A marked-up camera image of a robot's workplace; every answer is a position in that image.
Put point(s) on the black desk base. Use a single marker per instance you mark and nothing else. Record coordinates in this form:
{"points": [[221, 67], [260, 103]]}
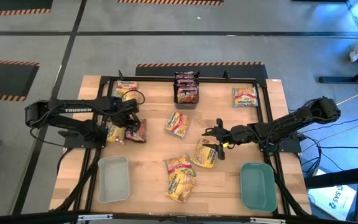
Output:
{"points": [[337, 79]]}

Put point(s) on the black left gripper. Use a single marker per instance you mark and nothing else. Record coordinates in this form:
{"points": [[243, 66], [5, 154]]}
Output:
{"points": [[124, 109]]}

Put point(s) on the teal green plastic bin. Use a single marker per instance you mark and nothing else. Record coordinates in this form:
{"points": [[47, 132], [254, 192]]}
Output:
{"points": [[258, 188]]}

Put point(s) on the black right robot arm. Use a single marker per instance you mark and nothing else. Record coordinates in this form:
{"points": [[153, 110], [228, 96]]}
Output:
{"points": [[284, 124]]}

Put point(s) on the silver metal bracket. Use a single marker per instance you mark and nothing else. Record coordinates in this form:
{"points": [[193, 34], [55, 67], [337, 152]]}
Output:
{"points": [[267, 221], [95, 217]]}

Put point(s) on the black mat with striped edge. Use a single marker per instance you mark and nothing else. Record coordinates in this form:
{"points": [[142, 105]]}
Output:
{"points": [[244, 71], [166, 2], [5, 81], [11, 3]]}

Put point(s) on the black aluminium rig frame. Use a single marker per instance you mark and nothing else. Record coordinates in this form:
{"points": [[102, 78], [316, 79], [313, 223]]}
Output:
{"points": [[154, 79]]}

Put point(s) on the black Maruchan fire noodle pack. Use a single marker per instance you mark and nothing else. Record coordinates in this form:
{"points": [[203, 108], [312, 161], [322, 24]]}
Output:
{"points": [[138, 137], [186, 81], [185, 75], [187, 95]]}

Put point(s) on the black crossbar beam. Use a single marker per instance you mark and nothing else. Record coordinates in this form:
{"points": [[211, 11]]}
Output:
{"points": [[42, 217]]}

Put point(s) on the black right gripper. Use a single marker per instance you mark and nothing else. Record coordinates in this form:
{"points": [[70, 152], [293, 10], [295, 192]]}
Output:
{"points": [[230, 135]]}

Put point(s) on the pale grey plastic bin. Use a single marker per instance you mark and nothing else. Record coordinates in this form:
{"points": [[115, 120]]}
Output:
{"points": [[113, 180]]}

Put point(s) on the dark translucent plastic bin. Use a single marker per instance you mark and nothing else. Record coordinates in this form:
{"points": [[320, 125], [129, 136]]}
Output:
{"points": [[185, 106]]}

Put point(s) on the white printed cardboard box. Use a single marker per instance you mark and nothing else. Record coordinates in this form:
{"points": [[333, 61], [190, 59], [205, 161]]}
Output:
{"points": [[331, 199]]}

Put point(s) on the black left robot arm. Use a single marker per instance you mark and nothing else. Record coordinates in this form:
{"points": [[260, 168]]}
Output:
{"points": [[57, 107]]}

